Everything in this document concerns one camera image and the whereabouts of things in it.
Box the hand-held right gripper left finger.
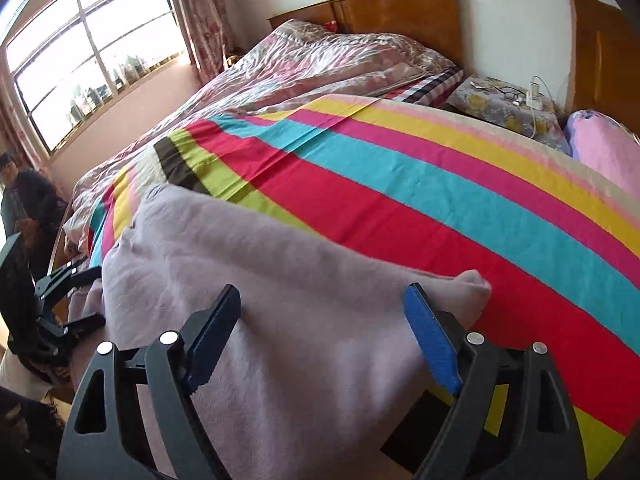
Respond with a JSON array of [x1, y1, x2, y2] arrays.
[[56, 284, 242, 480]]

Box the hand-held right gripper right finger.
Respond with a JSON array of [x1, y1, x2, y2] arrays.
[[403, 282, 587, 480]]

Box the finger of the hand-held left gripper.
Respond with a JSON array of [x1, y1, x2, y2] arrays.
[[37, 312, 107, 357], [35, 262, 103, 303]]

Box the lilac pants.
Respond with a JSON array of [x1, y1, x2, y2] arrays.
[[65, 182, 493, 480]]

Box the dark cloth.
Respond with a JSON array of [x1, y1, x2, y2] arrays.
[[0, 389, 66, 480]]

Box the colourful striped bedsheet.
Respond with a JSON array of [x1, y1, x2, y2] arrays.
[[87, 92, 640, 480]]

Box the window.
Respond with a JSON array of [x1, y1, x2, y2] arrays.
[[0, 0, 188, 153]]

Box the striped pillow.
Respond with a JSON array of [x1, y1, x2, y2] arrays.
[[385, 67, 463, 106]]

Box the pink pillow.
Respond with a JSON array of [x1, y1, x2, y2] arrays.
[[564, 109, 640, 196]]

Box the pink floral quilt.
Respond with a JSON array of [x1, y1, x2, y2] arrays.
[[65, 19, 463, 256]]

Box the pink floral curtain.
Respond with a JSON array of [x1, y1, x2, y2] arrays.
[[165, 0, 241, 86]]

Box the wide wooden headboard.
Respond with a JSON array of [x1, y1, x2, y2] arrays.
[[267, 0, 463, 68]]

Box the ribbed wooden headboard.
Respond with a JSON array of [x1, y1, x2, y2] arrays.
[[569, 0, 640, 136]]

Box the white cable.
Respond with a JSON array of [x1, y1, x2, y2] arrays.
[[529, 75, 557, 137]]

